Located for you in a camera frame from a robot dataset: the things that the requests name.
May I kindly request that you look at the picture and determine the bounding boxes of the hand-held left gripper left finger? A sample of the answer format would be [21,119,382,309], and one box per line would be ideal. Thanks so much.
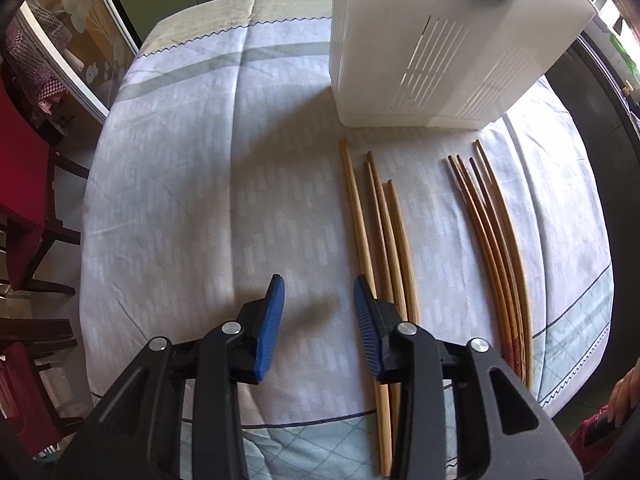
[52,274,286,480]

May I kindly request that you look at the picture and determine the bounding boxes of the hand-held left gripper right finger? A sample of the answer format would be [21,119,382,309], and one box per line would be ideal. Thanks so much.
[353,275,586,480]

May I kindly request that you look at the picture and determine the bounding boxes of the light wooden chopstick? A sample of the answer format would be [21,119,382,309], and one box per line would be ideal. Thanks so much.
[366,150,408,323]
[364,160,396,306]
[382,180,421,325]
[339,138,392,477]

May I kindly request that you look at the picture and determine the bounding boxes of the dark brown wooden chopstick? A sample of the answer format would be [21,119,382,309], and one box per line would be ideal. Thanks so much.
[447,155,516,361]
[474,139,533,390]
[455,153,523,376]
[469,158,527,381]

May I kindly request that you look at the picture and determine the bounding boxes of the white plastic utensil holder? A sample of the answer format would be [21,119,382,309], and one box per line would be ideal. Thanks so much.
[328,0,598,131]

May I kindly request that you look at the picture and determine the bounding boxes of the person's right hand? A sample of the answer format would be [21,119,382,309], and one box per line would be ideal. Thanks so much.
[607,375,640,428]

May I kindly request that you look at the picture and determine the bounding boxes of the pale patterned tablecloth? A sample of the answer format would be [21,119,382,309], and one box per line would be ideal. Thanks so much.
[82,0,615,480]

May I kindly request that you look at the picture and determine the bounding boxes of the red cushioned wooden chair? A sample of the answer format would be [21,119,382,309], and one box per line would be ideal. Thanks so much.
[0,317,86,461]
[0,77,83,293]

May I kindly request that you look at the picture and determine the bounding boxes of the black kitchen counter cabinets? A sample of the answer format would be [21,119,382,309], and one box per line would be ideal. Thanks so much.
[545,35,640,191]

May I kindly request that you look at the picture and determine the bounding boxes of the checked hanging apron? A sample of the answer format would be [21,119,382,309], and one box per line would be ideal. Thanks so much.
[5,0,73,116]

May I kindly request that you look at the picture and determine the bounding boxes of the etched glass sliding door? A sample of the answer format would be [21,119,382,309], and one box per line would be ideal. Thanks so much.
[15,0,141,126]

